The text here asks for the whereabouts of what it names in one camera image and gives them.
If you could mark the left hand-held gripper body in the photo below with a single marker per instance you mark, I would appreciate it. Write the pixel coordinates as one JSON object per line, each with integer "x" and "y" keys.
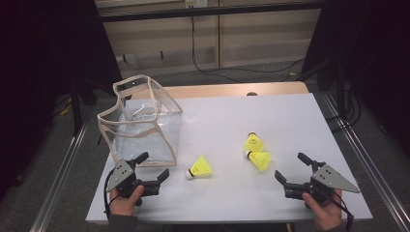
{"x": 124, "y": 174}

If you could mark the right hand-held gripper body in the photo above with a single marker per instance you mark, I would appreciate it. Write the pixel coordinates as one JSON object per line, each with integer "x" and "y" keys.
{"x": 332, "y": 179}

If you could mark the clear bag with beige trim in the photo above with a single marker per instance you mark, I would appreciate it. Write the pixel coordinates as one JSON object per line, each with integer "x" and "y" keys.
{"x": 151, "y": 135}

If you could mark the yellow plastic shuttlecock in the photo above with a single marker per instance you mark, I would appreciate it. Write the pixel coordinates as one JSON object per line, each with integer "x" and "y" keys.
{"x": 261, "y": 160}
{"x": 254, "y": 143}
{"x": 201, "y": 168}

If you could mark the person's left hand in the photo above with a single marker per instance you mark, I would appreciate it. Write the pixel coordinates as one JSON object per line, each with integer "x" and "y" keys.
{"x": 124, "y": 204}

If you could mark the person's right hand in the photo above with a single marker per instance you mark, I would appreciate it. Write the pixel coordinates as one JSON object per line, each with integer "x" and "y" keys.
{"x": 325, "y": 212}

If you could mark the white table mat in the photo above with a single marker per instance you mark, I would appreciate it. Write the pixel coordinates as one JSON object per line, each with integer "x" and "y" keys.
{"x": 225, "y": 129}

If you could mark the black metal stand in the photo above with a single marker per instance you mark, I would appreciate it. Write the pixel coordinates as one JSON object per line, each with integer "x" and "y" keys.
{"x": 75, "y": 106}

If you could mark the round table grommet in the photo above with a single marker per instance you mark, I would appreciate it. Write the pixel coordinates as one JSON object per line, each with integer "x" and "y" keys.
{"x": 252, "y": 94}

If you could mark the beige wooden cabinet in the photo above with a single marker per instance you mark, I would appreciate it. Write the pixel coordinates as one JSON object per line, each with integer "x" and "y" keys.
{"x": 257, "y": 42}

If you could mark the black curtain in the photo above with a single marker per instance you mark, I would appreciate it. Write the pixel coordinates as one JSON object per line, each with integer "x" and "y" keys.
{"x": 42, "y": 64}
{"x": 374, "y": 48}

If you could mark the aluminium frame rail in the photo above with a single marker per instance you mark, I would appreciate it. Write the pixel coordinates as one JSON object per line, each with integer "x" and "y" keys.
{"x": 364, "y": 154}
{"x": 61, "y": 167}

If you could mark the white wall socket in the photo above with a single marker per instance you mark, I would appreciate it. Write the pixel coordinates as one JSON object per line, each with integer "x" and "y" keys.
{"x": 196, "y": 3}

